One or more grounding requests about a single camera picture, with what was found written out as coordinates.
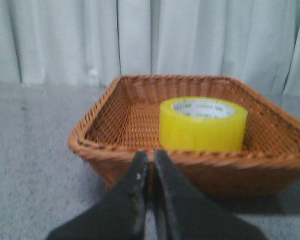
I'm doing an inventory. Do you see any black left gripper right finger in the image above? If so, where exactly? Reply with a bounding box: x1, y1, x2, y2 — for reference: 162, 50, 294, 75
153, 150, 266, 240

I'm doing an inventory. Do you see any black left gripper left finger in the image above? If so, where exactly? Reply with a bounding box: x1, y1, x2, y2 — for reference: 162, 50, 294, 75
47, 151, 149, 240

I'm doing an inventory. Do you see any yellow packing tape roll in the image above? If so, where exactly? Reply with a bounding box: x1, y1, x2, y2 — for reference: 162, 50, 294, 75
159, 96, 248, 152

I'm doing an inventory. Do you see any brown wicker basket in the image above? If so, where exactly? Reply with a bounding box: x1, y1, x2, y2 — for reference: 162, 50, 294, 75
67, 75, 300, 196

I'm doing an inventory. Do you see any white curtain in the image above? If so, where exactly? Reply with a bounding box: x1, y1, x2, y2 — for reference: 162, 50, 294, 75
0, 0, 300, 97

